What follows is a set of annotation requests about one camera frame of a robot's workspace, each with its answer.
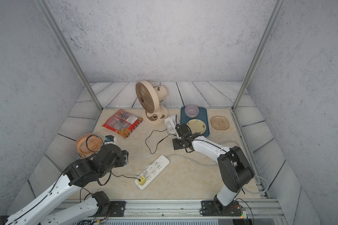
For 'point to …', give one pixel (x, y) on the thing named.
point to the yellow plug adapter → (142, 181)
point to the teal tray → (202, 115)
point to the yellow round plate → (196, 125)
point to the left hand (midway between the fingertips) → (125, 155)
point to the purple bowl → (191, 111)
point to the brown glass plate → (219, 123)
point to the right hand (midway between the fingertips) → (178, 142)
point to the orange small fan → (88, 143)
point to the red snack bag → (123, 123)
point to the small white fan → (170, 123)
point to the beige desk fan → (149, 98)
